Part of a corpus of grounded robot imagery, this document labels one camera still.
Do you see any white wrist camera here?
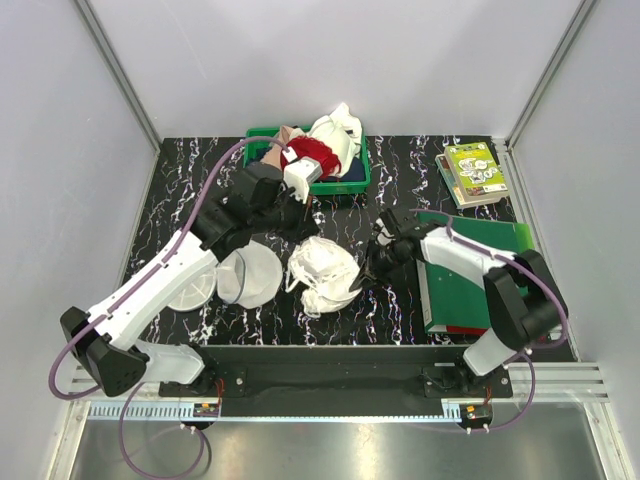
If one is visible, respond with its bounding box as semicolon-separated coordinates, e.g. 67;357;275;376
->
373;218;393;246
282;147;323;203

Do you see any light green plastic folder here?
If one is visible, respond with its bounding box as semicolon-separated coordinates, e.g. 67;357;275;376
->
507;222;535;253

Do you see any green cover book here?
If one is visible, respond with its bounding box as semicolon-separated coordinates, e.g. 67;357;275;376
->
444;142;508;200

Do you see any dark blue garment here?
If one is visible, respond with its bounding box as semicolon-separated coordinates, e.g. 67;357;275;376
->
324;158;366;183

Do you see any lower book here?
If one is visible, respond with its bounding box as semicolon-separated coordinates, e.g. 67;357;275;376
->
435;154;509;210

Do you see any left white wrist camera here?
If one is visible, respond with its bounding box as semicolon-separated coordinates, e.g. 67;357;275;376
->
282;147;323;203

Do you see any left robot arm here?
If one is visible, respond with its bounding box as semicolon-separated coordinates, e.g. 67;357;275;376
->
60;159;321;397

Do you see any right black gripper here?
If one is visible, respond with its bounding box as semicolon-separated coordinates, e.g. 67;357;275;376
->
351;239;413;295

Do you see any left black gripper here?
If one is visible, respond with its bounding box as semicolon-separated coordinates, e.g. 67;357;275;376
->
252;184;320;245

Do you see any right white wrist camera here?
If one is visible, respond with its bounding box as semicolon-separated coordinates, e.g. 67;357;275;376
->
373;218;393;246

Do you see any green ring binder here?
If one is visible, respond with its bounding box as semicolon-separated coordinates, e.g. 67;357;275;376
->
416;217;512;335

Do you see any white garment in basket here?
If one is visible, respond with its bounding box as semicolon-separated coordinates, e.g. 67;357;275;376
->
308;102;363;159

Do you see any white mesh laundry bag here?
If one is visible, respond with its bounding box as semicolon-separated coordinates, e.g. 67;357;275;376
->
168;240;283;312

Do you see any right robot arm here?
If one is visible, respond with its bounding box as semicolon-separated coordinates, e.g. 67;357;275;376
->
350;208;568;397

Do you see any red garment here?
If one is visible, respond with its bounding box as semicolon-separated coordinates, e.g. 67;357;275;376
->
280;136;341;179

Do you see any beige garment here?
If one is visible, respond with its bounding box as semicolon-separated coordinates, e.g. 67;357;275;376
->
260;125;306;170

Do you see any white bra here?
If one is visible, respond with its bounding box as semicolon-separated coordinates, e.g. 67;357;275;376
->
285;236;362;318

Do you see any green plastic basket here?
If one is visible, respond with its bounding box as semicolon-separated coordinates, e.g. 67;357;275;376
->
243;133;371;196

